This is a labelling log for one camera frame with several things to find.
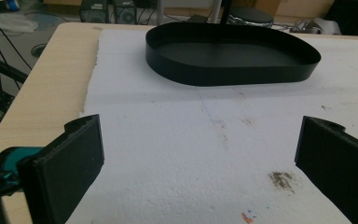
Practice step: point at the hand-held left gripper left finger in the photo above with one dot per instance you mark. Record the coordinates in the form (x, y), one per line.
(65, 168)

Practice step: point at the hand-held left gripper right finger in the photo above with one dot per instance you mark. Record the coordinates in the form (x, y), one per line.
(338, 165)

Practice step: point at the black oval tray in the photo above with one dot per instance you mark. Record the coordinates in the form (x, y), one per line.
(230, 57)

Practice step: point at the white foam sheet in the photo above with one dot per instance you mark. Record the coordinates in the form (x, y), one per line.
(217, 140)

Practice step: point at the white power adapter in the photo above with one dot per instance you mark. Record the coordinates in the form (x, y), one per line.
(318, 26)

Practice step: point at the black computer tower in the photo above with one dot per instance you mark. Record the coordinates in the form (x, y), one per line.
(93, 11)
(126, 12)

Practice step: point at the black round stool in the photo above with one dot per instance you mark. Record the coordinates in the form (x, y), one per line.
(251, 15)

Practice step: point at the black pole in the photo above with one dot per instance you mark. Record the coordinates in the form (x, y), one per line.
(226, 11)

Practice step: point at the white metal stand leg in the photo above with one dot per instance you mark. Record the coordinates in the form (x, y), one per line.
(216, 11)

